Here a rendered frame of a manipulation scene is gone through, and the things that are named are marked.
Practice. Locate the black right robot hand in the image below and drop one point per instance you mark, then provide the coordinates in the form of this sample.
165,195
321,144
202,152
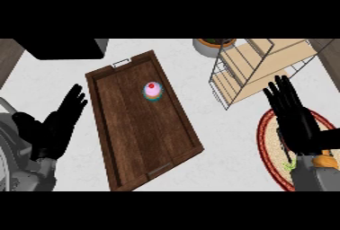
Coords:
297,119

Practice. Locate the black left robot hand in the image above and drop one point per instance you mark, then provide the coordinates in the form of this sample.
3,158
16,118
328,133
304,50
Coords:
55,125

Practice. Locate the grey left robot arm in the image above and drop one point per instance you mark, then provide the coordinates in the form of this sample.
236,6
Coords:
22,155

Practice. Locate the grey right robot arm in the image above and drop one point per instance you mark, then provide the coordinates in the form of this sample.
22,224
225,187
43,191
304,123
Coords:
315,176

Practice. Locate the round red-rimmed woven placemat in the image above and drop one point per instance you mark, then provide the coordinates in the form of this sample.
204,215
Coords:
276,146

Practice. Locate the orange-brown croissant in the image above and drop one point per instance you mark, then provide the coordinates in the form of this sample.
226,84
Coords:
327,160

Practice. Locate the brown wooden tray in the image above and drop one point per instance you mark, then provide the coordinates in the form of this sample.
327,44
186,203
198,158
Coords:
143,119

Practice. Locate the pink frosted cupcake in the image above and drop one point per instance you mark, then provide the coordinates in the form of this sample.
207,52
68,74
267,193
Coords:
152,90

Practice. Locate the black appliance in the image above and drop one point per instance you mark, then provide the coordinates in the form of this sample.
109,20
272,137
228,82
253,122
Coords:
62,48

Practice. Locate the grey plant pot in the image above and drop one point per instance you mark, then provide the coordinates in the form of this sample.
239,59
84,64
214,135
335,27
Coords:
213,46

